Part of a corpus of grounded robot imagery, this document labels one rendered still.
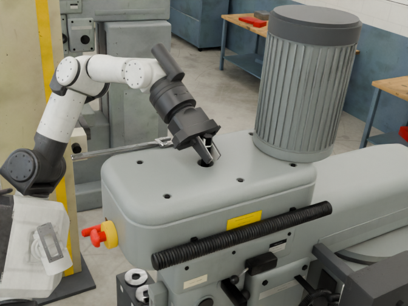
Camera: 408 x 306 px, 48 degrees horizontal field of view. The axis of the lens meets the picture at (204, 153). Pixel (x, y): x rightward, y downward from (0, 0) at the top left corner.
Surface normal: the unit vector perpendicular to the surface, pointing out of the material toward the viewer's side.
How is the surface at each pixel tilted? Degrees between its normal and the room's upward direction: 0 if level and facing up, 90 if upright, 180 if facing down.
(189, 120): 30
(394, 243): 0
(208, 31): 90
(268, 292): 90
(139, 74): 79
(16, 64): 90
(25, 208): 58
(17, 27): 90
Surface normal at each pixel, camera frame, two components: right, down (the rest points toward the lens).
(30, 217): 0.64, -0.13
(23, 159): -0.24, -0.04
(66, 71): -0.58, -0.19
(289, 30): -0.66, 0.33
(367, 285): 0.07, -0.87
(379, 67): -0.87, 0.18
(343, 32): 0.35, 0.48
